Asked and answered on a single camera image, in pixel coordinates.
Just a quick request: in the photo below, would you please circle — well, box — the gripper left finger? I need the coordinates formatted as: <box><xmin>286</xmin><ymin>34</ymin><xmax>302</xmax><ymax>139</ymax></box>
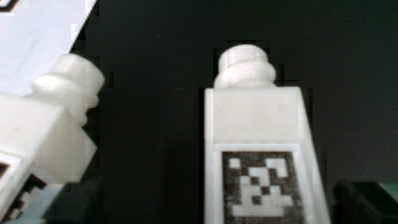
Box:
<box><xmin>45</xmin><ymin>182</ymin><xmax>101</xmax><ymax>224</ymax></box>

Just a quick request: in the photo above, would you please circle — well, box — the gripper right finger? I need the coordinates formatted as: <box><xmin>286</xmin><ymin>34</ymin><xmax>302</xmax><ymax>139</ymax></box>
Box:
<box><xmin>332</xmin><ymin>180</ymin><xmax>398</xmax><ymax>224</ymax></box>

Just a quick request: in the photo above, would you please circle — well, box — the white leg with tag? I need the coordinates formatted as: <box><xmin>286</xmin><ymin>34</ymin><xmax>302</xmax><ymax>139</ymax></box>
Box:
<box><xmin>204</xmin><ymin>44</ymin><xmax>331</xmax><ymax>224</ymax></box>

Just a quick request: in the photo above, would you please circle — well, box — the white leg behind tabletop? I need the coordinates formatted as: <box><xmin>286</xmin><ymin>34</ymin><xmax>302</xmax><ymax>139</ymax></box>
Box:
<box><xmin>0</xmin><ymin>54</ymin><xmax>105</xmax><ymax>224</ymax></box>

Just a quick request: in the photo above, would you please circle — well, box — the white marker sheet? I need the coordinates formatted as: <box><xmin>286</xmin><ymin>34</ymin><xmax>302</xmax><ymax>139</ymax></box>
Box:
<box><xmin>0</xmin><ymin>0</ymin><xmax>98</xmax><ymax>95</ymax></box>

